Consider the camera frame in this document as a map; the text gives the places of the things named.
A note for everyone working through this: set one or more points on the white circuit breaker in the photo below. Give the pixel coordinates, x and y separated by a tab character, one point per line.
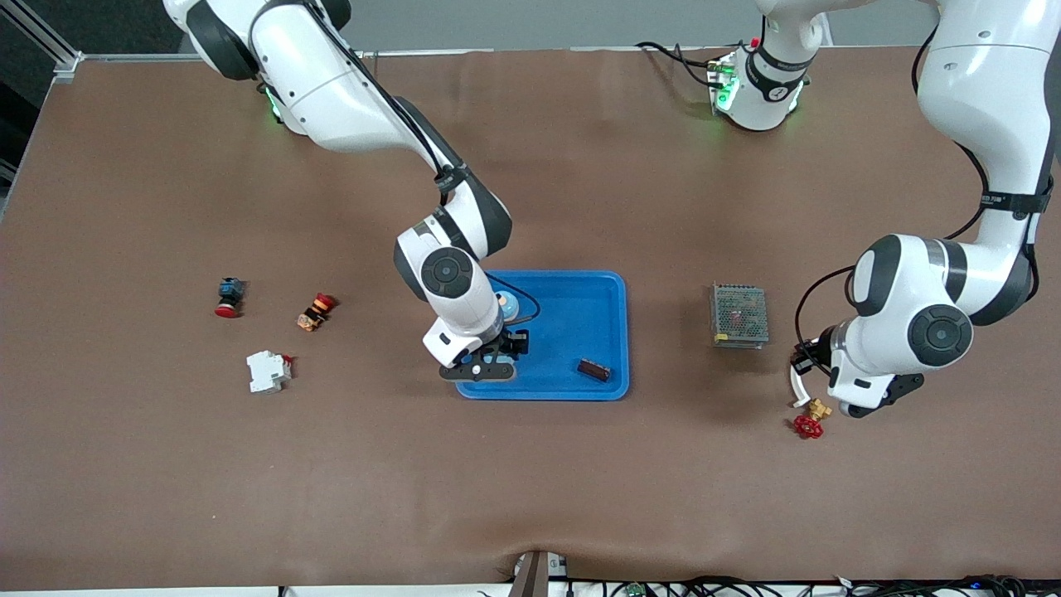
267	371

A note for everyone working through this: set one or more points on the brown cylindrical capacitor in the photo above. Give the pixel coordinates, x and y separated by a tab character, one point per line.
594	371

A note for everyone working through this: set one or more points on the metal mesh power supply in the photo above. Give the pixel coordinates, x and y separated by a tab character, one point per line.
739	315

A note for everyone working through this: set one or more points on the blue plastic tray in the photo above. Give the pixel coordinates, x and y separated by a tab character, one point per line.
572	323

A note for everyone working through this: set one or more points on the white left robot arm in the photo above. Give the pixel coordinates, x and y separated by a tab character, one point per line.
978	83

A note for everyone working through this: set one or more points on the red mushroom button blue base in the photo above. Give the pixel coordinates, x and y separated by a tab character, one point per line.
230	297

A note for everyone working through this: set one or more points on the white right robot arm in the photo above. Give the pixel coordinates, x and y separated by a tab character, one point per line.
331	91

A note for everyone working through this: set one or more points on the grey metal camera post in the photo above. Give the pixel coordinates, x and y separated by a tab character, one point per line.
535	576

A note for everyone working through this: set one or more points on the white curved plastic clamp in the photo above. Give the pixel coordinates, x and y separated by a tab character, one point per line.
794	385

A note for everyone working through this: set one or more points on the brass valve red handwheel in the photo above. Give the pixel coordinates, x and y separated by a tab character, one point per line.
808	427

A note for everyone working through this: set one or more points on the aluminium frame profile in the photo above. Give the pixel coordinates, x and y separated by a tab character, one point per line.
66	65

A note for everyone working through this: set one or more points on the red orange push button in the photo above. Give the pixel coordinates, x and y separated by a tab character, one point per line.
316	313

